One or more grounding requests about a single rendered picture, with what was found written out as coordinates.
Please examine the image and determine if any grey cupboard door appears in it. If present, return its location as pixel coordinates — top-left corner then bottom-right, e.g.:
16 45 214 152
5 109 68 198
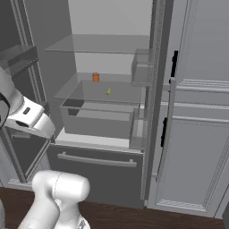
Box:
174 0 229 94
148 100 229 219

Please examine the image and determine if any black cupboard handle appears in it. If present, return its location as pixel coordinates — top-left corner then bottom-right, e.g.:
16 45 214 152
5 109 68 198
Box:
160 117 168 148
170 50 180 79

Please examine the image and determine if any grey fridge door with bins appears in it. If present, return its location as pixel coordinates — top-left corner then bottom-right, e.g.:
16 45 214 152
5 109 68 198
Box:
128 0 177 208

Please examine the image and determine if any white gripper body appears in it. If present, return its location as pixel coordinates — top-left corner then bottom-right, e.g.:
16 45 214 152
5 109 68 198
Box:
4 112 56 140

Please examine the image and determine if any clear fridge crisper drawer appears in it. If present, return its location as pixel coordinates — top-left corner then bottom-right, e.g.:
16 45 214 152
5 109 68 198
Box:
60 80 143 140

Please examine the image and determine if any clear fridge door bin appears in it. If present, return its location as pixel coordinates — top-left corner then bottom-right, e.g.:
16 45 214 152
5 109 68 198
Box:
128 106 150 151
130 47 155 88

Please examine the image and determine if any grey fridge door shelf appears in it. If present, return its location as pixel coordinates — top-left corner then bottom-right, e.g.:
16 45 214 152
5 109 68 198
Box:
0 44 40 79

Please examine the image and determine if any dark grey freezer drawer front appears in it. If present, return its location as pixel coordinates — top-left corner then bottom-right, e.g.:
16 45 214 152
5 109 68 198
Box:
46 142 146 209

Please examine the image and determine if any glass fridge shelf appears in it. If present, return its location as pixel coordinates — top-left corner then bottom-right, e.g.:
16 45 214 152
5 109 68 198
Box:
44 33 152 55
53 72 145 105

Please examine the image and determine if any grey fridge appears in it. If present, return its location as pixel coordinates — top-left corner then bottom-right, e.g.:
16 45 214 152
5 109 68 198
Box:
21 0 159 209

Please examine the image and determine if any grey freezer drawer handle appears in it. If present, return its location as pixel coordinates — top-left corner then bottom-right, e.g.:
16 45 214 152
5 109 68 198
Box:
56 151 138 169

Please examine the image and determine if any grey fridge door with shelves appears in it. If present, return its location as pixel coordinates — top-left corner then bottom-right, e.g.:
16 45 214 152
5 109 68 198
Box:
0 0 54 190

